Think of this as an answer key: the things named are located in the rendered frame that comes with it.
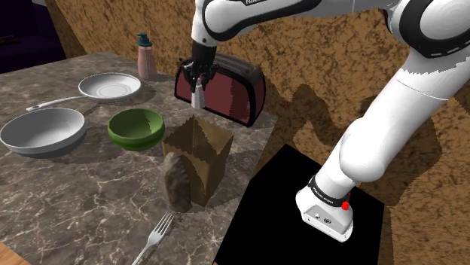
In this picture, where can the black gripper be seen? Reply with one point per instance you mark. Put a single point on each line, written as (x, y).
(203, 55)

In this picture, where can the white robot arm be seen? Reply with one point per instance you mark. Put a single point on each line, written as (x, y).
(382, 128)

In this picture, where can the white salt shaker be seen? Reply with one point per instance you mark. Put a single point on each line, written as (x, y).
(198, 97)

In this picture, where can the dark red toaster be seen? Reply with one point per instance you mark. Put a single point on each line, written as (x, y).
(235, 93)

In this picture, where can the pink soap dispenser teal pump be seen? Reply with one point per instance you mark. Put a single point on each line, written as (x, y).
(147, 62)

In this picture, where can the brown paper bag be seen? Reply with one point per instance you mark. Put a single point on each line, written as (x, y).
(209, 158)

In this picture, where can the green bowl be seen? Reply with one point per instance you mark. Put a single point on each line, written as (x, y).
(134, 128)

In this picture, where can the white frying pan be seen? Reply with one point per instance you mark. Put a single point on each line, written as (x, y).
(110, 87)

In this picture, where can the grey brown rough lump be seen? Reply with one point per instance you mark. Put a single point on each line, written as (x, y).
(176, 183)

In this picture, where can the silver fork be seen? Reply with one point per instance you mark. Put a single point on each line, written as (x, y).
(156, 235)

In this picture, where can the black robot stand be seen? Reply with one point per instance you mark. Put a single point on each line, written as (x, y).
(264, 227)

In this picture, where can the white bowl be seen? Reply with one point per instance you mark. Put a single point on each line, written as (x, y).
(40, 132)

